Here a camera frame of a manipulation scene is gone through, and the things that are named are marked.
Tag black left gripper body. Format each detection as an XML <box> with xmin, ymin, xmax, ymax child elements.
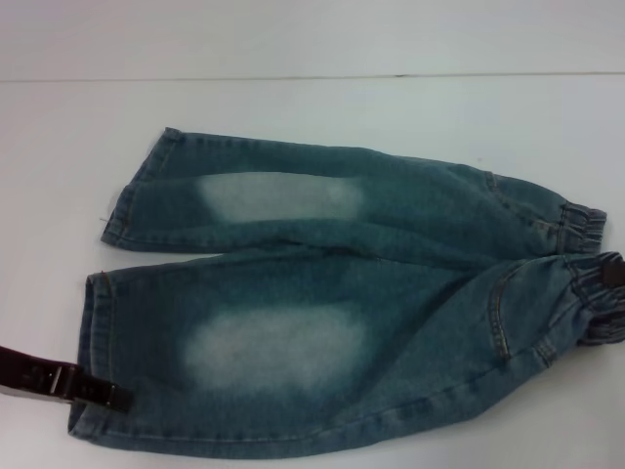
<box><xmin>0</xmin><ymin>343</ymin><xmax>75</xmax><ymax>404</ymax></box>

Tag blue denim shorts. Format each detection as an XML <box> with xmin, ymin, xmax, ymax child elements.
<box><xmin>65</xmin><ymin>126</ymin><xmax>625</xmax><ymax>463</ymax></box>

